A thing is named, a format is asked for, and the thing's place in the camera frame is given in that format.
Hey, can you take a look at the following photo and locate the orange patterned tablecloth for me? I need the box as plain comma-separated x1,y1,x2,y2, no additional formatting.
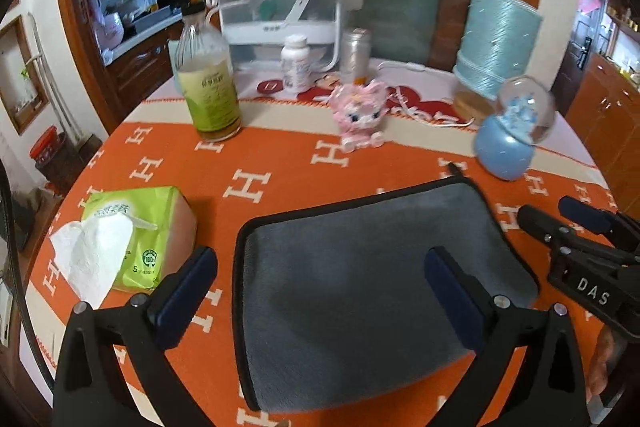
24,56,627,427

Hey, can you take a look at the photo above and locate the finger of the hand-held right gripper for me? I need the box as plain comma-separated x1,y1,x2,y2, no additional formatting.
558,195,640,254
517,204,640,280

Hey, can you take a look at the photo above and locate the wooden sideboard cabinet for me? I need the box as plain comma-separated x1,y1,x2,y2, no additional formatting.
555,51,640,188

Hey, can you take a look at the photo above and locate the person's right hand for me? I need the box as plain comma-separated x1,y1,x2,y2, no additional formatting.
587,324,622,402

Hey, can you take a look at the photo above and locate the grey towel with black edge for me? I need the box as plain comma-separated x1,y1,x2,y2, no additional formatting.
233,176,541,412

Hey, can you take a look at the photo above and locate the glass bottle with yellow-green label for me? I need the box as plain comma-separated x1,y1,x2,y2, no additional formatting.
172,1,243,143

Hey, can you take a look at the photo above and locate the pink plush cat toy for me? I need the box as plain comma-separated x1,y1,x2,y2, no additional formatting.
327,78,387,153

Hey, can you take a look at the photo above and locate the pink plastic bag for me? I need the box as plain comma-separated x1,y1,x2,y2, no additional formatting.
82,0,124,54

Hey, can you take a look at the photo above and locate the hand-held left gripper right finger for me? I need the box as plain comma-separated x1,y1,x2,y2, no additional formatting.
423,246,586,427

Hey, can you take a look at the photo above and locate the blue snow globe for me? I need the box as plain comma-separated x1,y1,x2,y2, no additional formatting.
473,75,557,182

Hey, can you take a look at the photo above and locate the teal table lamp with wooden base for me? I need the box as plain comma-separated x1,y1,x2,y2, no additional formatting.
452,0,544,123

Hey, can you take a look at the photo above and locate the white lamp cable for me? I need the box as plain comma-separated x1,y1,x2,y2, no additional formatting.
377,60,476,128

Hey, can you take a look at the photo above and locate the clear glass jar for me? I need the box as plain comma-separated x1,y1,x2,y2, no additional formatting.
340,28,372,86

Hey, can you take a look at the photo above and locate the white pill bottle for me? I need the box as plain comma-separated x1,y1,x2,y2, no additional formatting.
281,34,312,92

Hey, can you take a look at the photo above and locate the wooden framed picture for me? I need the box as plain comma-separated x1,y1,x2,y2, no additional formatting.
0,14,51,136

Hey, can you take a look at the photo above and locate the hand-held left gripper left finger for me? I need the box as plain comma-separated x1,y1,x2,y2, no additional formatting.
52,246,219,427

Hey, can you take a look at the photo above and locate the red plastic bucket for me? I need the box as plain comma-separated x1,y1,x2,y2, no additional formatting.
28,125,66,168

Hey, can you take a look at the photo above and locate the white countertop cabinet appliance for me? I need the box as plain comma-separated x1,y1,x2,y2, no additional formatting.
205,0,366,73

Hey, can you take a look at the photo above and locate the green tissue pack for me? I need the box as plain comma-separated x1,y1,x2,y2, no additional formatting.
49,186,196,311

